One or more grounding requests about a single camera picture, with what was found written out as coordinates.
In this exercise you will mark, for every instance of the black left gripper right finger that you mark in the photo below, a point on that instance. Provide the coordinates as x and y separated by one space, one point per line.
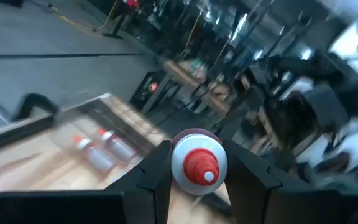
247 186

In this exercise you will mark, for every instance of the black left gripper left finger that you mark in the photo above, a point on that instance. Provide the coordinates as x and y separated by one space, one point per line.
154 186

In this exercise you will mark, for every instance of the black floor stand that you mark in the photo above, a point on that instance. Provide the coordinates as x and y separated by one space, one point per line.
117 28

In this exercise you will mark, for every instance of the distant wooden table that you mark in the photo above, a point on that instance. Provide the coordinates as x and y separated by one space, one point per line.
182 73

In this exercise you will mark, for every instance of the black cabinet with red light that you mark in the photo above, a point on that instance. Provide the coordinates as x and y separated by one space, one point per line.
145 93

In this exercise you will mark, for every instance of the black table edge clamp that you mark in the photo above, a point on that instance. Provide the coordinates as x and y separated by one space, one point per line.
34 97

